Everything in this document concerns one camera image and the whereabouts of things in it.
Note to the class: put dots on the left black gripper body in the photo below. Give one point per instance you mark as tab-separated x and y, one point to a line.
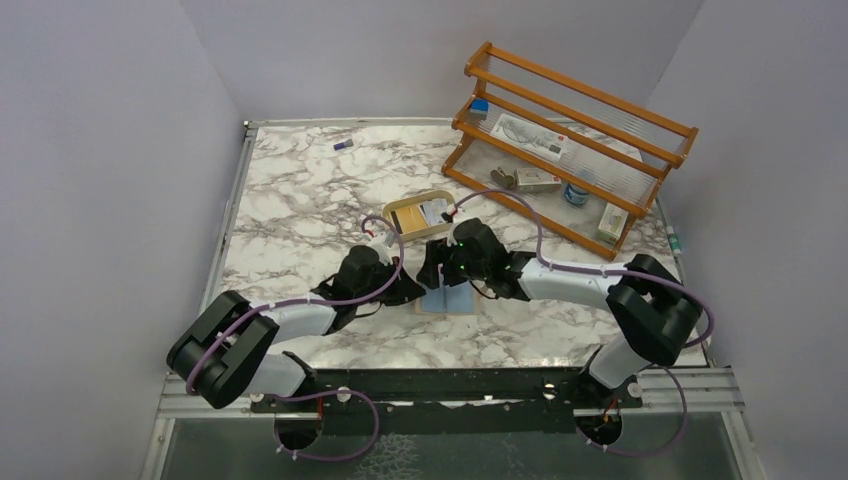
403	288

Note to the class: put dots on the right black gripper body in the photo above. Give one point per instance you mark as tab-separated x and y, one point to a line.
432	268

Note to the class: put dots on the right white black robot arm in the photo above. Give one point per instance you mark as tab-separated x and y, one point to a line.
655	315

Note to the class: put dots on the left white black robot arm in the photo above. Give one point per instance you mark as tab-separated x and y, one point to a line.
224	354

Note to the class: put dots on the yellow card with black stripe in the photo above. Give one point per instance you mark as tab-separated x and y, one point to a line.
407	219

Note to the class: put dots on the beige oval tray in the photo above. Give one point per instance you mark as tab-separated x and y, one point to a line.
417	200

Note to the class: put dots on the metal binder clip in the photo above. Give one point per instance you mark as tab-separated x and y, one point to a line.
503	179

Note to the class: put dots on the small grey box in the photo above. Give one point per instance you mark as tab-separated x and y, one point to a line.
535	180

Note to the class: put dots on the blue white small jar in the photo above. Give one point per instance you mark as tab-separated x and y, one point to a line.
575	195

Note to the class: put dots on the clear printed packet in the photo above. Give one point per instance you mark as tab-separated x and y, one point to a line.
531	138

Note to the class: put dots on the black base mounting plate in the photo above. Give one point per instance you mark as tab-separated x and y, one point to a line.
353	402

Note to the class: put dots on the orange wooden shelf rack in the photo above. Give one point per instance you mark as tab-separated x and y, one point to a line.
622	152

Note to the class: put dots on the green white small box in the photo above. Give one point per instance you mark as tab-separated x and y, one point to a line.
611	225

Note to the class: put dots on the blue grey eraser block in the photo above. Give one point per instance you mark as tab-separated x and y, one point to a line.
478	109

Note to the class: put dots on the green white tube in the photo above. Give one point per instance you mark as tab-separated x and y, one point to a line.
673	241

